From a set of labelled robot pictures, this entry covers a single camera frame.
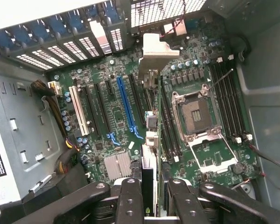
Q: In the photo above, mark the black open PC case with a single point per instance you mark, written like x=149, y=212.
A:
x=266, y=93

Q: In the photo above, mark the silver power supply unit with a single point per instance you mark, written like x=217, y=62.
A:
x=25, y=116

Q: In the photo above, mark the thin locking lever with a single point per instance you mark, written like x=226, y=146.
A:
x=220, y=79

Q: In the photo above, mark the round coin battery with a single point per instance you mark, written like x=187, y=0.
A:
x=238, y=168

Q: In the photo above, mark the CPU socket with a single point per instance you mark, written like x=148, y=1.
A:
x=196, y=114

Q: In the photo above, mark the white power connector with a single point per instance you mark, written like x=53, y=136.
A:
x=54, y=88

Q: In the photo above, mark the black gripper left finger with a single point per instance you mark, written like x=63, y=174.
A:
x=130, y=205

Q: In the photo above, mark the blue expansion slot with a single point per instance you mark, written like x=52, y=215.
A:
x=126, y=102

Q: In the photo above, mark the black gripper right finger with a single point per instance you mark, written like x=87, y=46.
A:
x=189, y=205

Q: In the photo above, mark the metal socket cover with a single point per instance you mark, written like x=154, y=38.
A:
x=193, y=149

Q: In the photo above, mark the green motherboard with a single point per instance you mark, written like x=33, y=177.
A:
x=100, y=137

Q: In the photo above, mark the black fan shroud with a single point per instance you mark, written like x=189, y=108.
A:
x=70, y=177

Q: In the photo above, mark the black expansion slot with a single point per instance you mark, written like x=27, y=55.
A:
x=102, y=107
x=92, y=112

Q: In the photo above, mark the silver chipset heatsink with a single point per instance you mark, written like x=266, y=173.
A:
x=117, y=165

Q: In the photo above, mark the white expansion slot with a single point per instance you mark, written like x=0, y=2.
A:
x=79, y=112

